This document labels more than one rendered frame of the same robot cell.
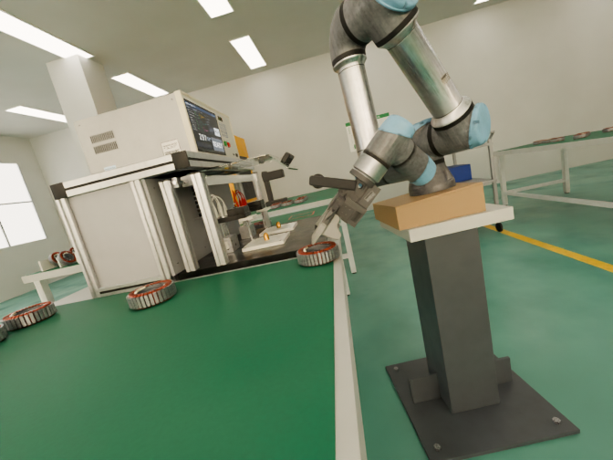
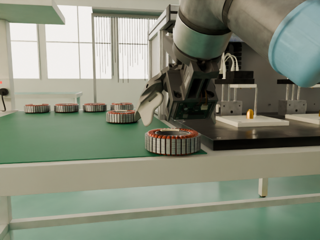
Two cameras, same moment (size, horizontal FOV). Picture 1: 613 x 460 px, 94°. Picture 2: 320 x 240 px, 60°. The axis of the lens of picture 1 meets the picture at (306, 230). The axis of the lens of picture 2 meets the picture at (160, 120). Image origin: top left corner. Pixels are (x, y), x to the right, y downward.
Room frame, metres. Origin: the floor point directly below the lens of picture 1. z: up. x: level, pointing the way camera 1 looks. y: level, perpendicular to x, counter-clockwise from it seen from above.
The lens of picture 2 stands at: (0.53, -0.53, 0.88)
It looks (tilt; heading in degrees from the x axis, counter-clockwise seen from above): 8 degrees down; 72
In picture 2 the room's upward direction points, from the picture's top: straight up
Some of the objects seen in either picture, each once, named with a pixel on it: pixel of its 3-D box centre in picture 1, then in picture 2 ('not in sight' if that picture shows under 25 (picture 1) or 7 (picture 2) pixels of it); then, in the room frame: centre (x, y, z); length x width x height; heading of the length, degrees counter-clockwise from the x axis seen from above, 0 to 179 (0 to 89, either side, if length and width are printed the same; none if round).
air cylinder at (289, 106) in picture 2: (247, 230); (292, 107); (1.29, 0.26, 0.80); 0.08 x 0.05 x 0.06; 172
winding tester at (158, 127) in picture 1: (171, 144); not in sight; (1.21, 0.45, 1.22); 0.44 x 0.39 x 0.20; 172
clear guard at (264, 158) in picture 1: (247, 171); not in sight; (1.04, 0.16, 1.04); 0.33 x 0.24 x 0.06; 82
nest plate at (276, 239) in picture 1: (267, 241); (249, 120); (1.03, 0.15, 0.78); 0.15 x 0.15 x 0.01; 82
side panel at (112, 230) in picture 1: (118, 241); (156, 76); (0.88, 0.57, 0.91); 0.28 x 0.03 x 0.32; 82
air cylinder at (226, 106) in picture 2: (229, 243); (228, 108); (1.05, 0.29, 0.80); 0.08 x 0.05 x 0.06; 172
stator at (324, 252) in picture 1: (317, 253); (172, 140); (0.73, -0.02, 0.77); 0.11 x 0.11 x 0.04
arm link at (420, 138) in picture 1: (422, 142); not in sight; (0.99, -0.45, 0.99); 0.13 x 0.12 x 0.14; 33
